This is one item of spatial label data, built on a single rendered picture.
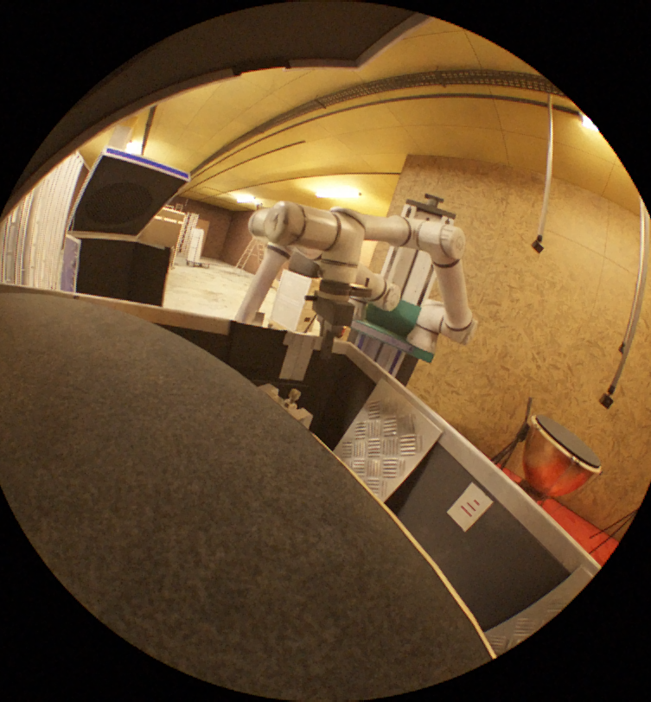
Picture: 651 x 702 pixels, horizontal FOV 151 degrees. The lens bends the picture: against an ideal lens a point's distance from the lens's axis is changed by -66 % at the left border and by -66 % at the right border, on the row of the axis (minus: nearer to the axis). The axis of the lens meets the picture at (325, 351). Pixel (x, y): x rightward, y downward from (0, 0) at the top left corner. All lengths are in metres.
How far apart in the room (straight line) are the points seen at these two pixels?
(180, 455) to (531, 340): 2.75
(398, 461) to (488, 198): 3.05
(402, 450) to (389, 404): 0.10
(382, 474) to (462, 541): 0.20
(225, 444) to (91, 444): 0.10
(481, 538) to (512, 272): 2.64
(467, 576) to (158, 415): 0.48
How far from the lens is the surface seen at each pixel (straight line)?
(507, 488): 0.39
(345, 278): 0.54
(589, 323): 2.93
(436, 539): 0.48
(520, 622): 0.47
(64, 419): 0.21
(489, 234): 3.02
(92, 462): 0.18
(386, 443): 0.49
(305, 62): 0.70
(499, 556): 0.44
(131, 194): 2.82
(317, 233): 0.48
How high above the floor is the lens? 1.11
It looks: 17 degrees down
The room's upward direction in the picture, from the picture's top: 19 degrees clockwise
